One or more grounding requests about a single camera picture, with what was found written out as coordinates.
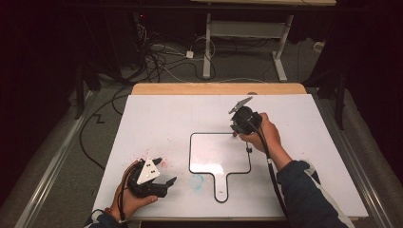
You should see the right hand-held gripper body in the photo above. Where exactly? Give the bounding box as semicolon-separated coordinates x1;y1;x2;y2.
228;96;264;136

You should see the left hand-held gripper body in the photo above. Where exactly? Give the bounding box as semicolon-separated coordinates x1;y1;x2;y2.
126;158;169;200

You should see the small handled whiteboard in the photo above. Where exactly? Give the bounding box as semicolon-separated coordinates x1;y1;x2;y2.
188;132;253;203

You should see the person's right hand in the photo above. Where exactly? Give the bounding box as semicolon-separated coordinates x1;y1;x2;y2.
238;112;283;160

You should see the person's left hand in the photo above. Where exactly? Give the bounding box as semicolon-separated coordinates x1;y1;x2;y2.
108;160;159;222

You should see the white table cover sheet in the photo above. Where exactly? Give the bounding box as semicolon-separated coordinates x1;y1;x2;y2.
90;94;370;219

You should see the wooden table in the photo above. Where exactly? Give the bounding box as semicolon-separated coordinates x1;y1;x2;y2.
131;83;308;96

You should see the left hand-held gripper cable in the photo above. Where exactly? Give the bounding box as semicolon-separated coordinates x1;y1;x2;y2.
117;167;136;227

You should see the hand-held gripper cable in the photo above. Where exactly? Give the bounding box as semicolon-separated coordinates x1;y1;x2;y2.
117;167;136;227
248;120;291;221

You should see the right hand-held gripper cable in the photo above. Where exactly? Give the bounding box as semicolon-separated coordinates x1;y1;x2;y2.
248;120;291;221

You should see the long black floor cable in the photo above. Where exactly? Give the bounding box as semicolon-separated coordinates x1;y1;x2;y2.
79;85;134;171

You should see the white metal desk frame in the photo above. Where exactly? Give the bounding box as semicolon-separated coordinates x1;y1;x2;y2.
189;0;337;83

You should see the aluminium floor rail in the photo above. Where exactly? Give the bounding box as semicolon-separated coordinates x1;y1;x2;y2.
312;93;395;228
13;90;98;228

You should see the tangle of floor cables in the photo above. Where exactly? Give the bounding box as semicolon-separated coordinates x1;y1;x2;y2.
120;12;222;85

